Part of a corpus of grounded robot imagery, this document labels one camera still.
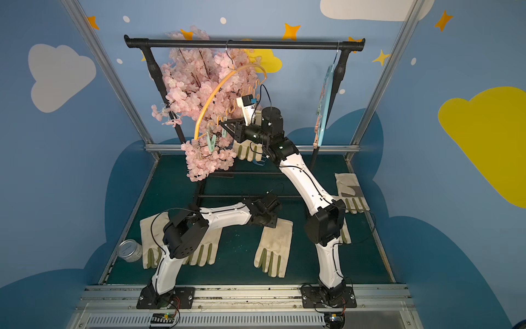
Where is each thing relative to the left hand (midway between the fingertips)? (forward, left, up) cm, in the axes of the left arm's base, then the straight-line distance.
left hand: (275, 218), depth 94 cm
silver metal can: (-17, +58, +4) cm, 61 cm away
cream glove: (+24, +13, +21) cm, 34 cm away
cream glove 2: (-14, +1, -1) cm, 14 cm away
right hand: (+15, +19, +43) cm, 49 cm away
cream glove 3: (+18, -40, -1) cm, 44 cm away
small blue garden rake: (+37, +8, -2) cm, 38 cm away
